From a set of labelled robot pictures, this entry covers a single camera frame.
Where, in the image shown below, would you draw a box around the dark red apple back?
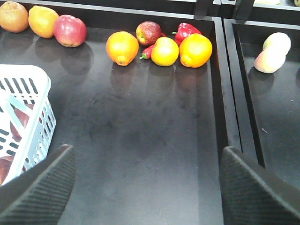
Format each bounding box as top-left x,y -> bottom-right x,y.
135,21 -> 162,46

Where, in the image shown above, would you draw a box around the front peach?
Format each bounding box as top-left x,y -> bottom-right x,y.
254,47 -> 286,74

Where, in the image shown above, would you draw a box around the yellow round fruit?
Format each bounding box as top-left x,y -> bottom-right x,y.
151,37 -> 180,67

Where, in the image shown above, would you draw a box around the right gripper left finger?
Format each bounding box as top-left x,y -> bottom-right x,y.
0,144 -> 76,225

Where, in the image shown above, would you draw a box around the bright orange right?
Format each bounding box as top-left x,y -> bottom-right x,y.
179,33 -> 212,68

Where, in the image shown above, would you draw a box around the red bell pepper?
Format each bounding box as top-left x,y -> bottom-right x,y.
172,22 -> 202,46

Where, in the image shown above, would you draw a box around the peach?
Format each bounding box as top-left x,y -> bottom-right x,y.
262,32 -> 291,55
254,47 -> 286,74

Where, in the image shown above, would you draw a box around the orange at far left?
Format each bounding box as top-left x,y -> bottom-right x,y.
28,5 -> 59,38

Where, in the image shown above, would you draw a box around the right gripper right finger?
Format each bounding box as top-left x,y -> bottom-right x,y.
219,147 -> 300,225

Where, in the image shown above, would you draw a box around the dark red apple front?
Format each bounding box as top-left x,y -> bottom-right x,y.
0,155 -> 15,186

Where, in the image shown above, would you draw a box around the red chili pepper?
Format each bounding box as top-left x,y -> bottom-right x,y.
139,44 -> 155,60

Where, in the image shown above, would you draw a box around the light blue plastic basket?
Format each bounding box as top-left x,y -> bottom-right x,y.
0,64 -> 56,185

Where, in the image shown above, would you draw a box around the black shelf upright posts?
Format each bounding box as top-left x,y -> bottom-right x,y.
193,0 -> 255,20

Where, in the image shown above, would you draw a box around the rear peach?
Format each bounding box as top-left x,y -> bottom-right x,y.
262,32 -> 291,55

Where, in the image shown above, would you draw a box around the dark red apple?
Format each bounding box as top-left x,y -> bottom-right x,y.
10,108 -> 30,143
0,155 -> 15,186
135,21 -> 162,46

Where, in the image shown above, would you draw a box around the orange with navel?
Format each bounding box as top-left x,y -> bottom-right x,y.
105,31 -> 139,66

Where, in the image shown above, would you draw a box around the red apple back left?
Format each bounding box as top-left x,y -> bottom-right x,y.
54,15 -> 87,47

